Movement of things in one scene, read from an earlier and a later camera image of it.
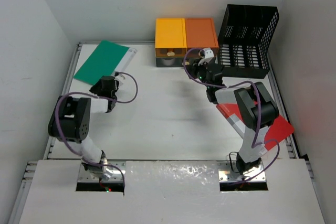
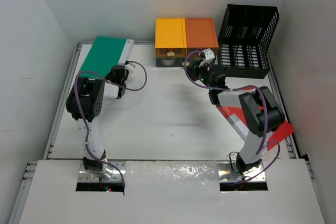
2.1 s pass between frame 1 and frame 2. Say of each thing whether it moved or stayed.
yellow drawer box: stayed
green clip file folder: moved
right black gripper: stayed
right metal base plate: stayed
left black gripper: moved
